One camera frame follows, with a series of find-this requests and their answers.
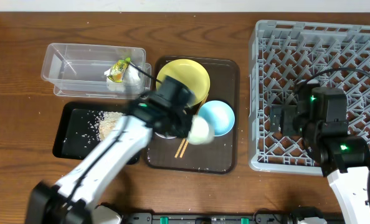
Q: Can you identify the white bowl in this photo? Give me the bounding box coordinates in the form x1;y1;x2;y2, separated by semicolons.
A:
155;132;177;139

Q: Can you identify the white tissue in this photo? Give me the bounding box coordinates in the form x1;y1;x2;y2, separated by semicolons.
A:
104;65;141;92

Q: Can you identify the small white cup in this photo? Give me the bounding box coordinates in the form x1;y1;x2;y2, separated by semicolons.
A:
187;115;215;145

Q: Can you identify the light blue bowl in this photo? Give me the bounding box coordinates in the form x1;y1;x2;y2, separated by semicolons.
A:
197;100;235;136

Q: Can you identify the green snack wrapper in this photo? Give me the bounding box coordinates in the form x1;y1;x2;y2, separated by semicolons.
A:
105;57;131;83

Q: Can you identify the pile of rice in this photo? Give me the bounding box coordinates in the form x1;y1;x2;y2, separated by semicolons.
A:
63;110;125;147

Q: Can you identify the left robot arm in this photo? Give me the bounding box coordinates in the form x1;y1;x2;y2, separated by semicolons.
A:
25;77;194;223

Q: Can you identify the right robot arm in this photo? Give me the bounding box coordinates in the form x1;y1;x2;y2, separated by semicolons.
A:
270;80;370;223

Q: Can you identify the grey plastic dishwasher rack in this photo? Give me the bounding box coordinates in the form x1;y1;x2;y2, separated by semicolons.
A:
249;20;370;175

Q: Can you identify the yellow round plate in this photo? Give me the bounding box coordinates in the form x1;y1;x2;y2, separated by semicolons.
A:
157;59;211;106

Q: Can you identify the dark brown serving tray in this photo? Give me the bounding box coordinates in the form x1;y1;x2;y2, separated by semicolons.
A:
144;57;240;174

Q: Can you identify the black plastic tray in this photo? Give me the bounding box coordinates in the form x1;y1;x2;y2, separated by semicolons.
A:
52;101;125;160

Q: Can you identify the clear plastic bin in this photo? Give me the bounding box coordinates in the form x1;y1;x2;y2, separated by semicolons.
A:
40;43;151;99

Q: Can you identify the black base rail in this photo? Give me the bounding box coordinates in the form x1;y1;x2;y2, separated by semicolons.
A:
121;210;344;224

